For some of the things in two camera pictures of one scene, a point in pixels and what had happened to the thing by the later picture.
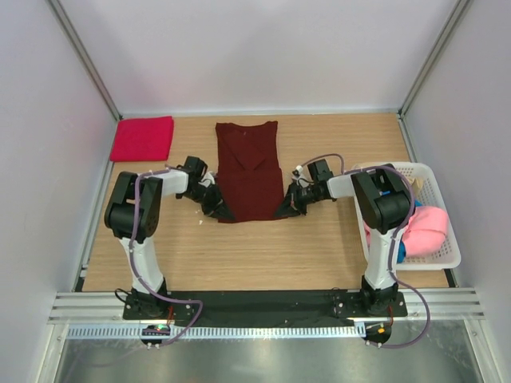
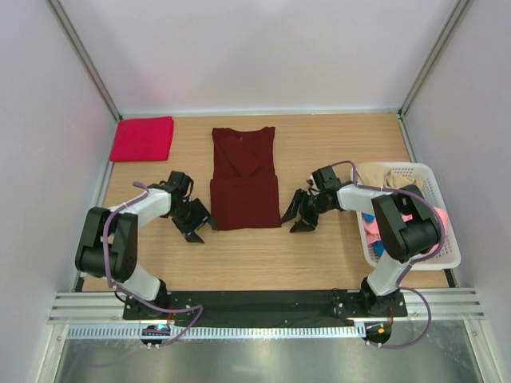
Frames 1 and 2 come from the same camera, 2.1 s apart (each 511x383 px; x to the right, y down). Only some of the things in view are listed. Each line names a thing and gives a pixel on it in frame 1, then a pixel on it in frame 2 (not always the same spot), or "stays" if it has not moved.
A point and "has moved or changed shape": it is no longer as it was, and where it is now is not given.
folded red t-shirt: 143,140 stays
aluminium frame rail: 108,308 stays
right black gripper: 292,206 → 293,210
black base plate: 272,309 stays
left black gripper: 217,208 → 200,215
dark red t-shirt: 249,174 has moved or changed shape
